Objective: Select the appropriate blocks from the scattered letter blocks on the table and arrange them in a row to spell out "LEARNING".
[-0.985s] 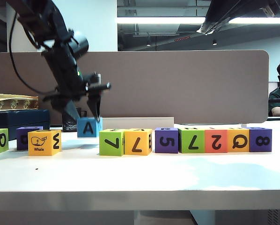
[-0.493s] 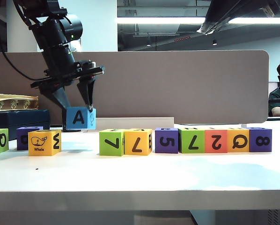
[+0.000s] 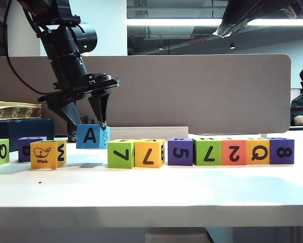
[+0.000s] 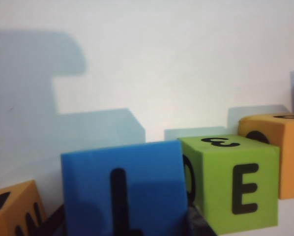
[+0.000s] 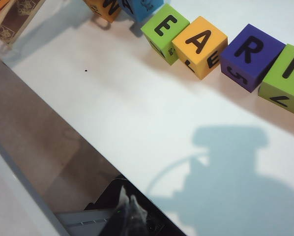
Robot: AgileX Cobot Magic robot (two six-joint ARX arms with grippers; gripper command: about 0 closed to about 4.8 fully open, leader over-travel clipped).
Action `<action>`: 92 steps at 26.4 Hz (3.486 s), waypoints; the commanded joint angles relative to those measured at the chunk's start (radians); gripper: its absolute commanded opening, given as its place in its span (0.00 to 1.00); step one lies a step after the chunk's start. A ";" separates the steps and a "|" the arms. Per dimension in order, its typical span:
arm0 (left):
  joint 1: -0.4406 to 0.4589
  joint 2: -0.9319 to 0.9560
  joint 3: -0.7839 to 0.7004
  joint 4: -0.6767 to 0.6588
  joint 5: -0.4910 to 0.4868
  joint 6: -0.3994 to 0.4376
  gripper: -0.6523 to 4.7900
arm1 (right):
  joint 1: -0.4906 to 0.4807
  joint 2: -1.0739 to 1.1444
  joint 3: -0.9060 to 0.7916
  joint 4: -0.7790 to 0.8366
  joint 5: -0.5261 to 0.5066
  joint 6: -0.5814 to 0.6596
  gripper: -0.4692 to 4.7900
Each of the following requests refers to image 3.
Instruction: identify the purple giraffe 5 block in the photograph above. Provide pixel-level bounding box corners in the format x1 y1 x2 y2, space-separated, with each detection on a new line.
167 138 194 167

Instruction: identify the yellow 7 E block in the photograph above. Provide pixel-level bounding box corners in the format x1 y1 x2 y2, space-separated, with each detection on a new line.
134 138 165 169

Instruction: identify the blue A letter block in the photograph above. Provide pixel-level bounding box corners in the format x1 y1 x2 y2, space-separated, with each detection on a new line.
76 124 111 149

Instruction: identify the dark blue box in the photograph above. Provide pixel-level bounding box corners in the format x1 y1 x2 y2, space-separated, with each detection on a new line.
0 118 55 152

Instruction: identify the grey-brown desk divider panel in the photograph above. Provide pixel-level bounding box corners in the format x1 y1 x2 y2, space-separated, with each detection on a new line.
0 54 292 135

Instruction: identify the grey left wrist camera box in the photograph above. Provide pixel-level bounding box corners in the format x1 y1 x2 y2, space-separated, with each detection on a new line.
87 72 117 84

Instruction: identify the person in green shirt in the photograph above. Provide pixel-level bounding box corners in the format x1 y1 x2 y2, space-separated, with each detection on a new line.
290 63 303 127

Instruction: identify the yellow whale W block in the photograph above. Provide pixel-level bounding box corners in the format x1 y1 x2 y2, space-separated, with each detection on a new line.
30 140 67 170

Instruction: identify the yellow Q block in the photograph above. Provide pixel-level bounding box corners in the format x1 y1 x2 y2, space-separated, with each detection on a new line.
246 138 271 165

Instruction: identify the white table leg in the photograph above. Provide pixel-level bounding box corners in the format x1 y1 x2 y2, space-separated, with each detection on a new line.
206 226 234 243

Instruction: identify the purple 8 block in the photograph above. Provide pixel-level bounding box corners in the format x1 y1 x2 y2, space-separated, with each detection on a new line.
267 138 295 165

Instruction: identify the purple O B block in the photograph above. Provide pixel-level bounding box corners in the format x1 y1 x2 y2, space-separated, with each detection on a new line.
18 136 47 163

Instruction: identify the black mug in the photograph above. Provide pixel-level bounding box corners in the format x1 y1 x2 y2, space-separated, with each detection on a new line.
66 115 95 143

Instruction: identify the beige cable rail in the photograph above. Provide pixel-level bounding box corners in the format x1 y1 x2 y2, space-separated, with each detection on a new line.
110 126 189 141

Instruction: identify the gold ornate tray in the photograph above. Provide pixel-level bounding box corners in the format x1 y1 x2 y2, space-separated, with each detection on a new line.
0 101 43 120

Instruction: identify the green J 7 block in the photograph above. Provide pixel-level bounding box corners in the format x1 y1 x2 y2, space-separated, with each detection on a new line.
193 138 222 167

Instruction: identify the grey vented cabinet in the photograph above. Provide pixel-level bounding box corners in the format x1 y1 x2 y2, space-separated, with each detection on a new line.
232 226 303 243

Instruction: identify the background computer monitor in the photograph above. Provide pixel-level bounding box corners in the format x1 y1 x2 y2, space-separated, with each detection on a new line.
290 88 302 102

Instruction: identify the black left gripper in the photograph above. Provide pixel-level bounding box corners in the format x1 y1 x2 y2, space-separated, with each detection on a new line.
37 74 121 130

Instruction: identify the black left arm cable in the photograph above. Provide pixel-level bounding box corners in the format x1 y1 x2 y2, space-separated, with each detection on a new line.
3 0 56 97

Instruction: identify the red 2 block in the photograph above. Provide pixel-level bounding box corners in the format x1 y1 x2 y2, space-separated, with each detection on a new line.
221 138 247 166

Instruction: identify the ceiling light strip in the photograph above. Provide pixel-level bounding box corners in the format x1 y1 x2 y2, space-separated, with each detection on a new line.
127 19 303 26

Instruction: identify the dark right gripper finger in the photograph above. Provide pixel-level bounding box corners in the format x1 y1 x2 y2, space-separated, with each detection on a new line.
222 0 291 38
213 0 266 38

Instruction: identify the green duck D block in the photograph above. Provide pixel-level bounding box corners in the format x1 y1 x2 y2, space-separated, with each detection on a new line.
107 139 136 170

